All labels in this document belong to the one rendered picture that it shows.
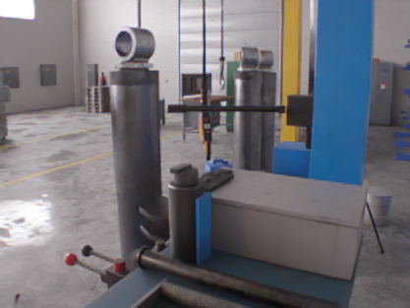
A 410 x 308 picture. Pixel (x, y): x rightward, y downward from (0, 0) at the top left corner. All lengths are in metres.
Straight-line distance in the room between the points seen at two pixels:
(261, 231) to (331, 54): 0.57
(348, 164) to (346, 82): 0.24
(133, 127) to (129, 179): 0.22
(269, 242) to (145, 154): 0.85
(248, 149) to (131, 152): 1.33
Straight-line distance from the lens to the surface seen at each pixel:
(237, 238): 0.77
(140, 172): 1.48
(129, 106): 1.43
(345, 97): 1.06
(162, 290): 0.64
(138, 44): 1.45
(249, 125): 2.59
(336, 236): 0.70
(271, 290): 0.62
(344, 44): 1.06
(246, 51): 2.61
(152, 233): 1.21
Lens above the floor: 1.45
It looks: 13 degrees down
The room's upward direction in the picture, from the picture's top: straight up
